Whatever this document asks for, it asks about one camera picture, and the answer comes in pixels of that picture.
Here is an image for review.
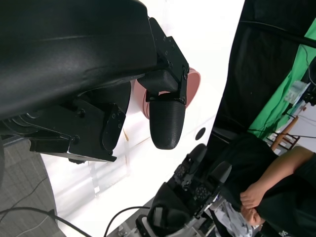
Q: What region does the green cloth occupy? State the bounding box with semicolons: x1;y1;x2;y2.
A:
248;14;316;141

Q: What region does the pink plastic bowl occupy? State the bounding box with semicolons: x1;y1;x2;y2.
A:
158;66;202;111
142;93;152;119
133;80;149;117

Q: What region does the person's grey patterned leg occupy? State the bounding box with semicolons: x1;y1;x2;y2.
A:
213;197;255;237

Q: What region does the person's hand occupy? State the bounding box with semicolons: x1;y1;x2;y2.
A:
239;187;263;210
242;208;263;226

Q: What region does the black backdrop cloth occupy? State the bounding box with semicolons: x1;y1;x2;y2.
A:
209;0;316;149

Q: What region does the black floor cable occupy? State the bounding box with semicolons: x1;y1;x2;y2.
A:
0;207;92;237

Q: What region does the person's bare forearm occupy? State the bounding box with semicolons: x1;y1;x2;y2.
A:
246;145;315;205

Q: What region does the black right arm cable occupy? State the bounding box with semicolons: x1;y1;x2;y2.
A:
103;206;151;237

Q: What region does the wooden chair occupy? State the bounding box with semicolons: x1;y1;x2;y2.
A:
270;116;301;151

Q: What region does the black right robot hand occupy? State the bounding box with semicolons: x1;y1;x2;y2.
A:
148;143;233;231

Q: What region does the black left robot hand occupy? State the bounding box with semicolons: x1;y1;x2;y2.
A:
0;0;190;164

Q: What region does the person's black shirt torso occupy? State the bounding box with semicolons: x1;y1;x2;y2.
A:
222;134;316;237

